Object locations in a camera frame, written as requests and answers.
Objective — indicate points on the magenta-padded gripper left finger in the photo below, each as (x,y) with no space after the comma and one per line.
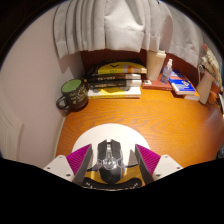
(63,166)

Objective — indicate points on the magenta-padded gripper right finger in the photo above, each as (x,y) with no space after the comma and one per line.
(163,166)

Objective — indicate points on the grey black computer mouse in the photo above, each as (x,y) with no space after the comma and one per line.
(110,163)

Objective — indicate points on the round white printed mouse pad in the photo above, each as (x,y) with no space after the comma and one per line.
(110,131)

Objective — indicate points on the dark green mug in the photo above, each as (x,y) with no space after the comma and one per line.
(75,95)

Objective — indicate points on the dark red book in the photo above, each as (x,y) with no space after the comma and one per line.
(156,85)

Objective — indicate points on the blue book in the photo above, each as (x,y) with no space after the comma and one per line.
(181,85)

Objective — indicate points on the yellow and white book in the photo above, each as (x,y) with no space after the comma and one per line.
(113,92)

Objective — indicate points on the small clear spray bottle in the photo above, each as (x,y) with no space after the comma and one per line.
(166,75)

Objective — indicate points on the cream tissue pack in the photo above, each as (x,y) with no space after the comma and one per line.
(155,65)

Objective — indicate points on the yellow and black book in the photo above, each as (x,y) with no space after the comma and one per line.
(123,68)

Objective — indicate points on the white curtain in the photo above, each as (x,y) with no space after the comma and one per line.
(116,26)

